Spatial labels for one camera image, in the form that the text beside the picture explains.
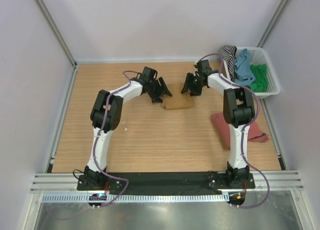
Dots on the green garment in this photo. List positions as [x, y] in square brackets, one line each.
[261, 83]

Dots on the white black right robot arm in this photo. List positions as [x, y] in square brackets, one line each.
[238, 113]

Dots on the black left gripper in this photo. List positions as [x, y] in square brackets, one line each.
[162, 90]

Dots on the left aluminium frame post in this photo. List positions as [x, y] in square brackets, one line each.
[54, 29]

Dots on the striped black white garment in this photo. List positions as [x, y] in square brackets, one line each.
[228, 53]

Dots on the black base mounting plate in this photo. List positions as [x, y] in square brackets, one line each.
[138, 181]

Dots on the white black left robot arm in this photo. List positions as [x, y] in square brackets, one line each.
[106, 116]

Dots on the right aluminium frame post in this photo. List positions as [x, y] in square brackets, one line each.
[275, 19]

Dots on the aluminium frame post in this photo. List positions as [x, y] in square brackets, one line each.
[54, 29]
[275, 19]

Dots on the red graphic tank top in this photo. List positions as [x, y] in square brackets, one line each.
[255, 134]

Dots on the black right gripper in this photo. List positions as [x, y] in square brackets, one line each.
[188, 85]

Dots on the light blue garment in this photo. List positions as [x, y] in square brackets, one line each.
[242, 69]

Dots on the aluminium slotted rail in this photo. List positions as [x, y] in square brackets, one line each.
[98, 198]

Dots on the tan brown garment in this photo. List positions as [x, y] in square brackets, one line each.
[178, 100]

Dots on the white perforated plastic basket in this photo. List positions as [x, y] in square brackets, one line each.
[259, 56]

